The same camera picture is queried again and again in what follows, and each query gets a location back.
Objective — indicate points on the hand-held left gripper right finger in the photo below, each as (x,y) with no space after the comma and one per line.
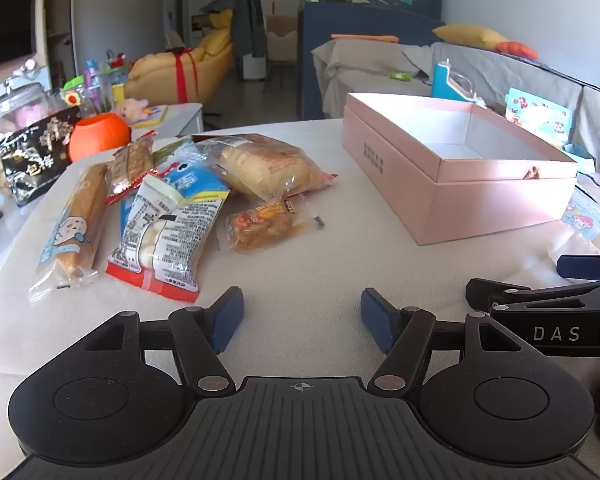
(375,317)

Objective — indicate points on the yellow notepad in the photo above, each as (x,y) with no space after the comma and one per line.
(155,116)

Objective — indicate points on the green snack packet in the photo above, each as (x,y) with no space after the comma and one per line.
(167,150)

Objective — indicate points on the grey coat on stand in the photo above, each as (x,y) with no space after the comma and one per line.
(245,15)

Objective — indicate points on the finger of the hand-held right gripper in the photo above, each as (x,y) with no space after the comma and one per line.
(485,292)
(580,266)

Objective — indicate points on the small teal box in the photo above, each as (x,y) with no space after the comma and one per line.
(582,157)

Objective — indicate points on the white floor appliance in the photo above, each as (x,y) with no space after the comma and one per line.
(254,67)

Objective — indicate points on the pink cardboard box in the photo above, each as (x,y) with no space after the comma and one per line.
(480,200)

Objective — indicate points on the clear bag of bread rolls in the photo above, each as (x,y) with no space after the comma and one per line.
(265,165)

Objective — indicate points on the pink plush toy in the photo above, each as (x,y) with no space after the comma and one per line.
(132,109)

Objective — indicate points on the orange pumpkin bucket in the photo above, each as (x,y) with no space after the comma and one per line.
(97,140)

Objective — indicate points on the cartoon sticker sheet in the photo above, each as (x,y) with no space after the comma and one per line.
(587,217)

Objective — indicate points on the long bread stick packet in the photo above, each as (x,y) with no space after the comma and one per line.
(80,220)

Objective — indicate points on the clear pitcher with toys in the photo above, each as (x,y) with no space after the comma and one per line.
(114,72)

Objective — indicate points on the white and red snack packet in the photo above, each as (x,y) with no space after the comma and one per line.
(165,245)

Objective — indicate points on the black plum packet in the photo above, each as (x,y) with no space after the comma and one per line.
(35,155)

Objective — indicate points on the white table cloth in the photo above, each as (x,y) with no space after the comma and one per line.
(300,270)

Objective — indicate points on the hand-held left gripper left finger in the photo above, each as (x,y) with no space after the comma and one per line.
(228,317)

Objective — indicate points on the large glass jar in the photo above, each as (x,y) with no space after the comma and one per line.
(10,110)

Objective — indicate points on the yellow pillow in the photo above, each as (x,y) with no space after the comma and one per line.
(472,36)

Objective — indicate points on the yellow armchair with red ribbon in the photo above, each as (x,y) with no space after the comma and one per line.
(165,72)

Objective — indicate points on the long orange cushion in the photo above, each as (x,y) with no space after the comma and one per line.
(365,38)

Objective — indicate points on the colourful cartoon picture box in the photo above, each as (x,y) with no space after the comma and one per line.
(540,115)

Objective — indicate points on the clear pouch with green clip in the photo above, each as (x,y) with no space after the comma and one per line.
(72,90)

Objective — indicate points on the colourful kids bottle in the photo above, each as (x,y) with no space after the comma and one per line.
(91,85)

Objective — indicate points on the beige chair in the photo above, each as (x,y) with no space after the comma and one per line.
(281,40)

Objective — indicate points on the dark blue cabinet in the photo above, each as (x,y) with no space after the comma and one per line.
(360,22)

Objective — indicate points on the grey covered sofa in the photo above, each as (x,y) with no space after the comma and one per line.
(520,80)

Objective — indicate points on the clear cereal bar packet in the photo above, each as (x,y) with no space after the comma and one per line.
(132,160)

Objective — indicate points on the orange pillow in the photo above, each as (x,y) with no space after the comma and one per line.
(517,49)

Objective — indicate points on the white side table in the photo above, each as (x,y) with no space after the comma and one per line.
(180,120)

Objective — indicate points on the blue and white snack packet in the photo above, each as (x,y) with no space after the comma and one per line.
(190,180)

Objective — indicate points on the small green toy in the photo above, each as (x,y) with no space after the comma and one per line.
(400,76)

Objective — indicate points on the teal water jug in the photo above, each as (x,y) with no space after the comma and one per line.
(445,82)

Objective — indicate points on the small orange snack packet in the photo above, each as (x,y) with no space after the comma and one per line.
(260,225)

